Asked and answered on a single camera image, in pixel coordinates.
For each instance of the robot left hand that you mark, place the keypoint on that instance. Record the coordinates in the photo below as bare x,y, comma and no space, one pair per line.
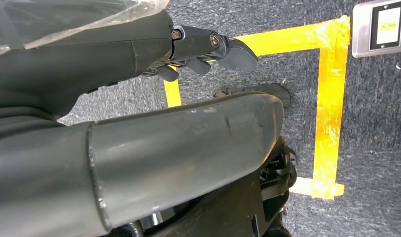
187,147

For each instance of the clear plastic film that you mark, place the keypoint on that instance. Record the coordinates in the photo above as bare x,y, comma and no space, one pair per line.
72,13

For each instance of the yellow floor tape strip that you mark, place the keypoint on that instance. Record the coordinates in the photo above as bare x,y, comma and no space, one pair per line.
172,95
301,187
285,41
331,114

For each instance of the black robot body frame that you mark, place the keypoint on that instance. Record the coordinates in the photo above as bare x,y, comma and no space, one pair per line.
278,166

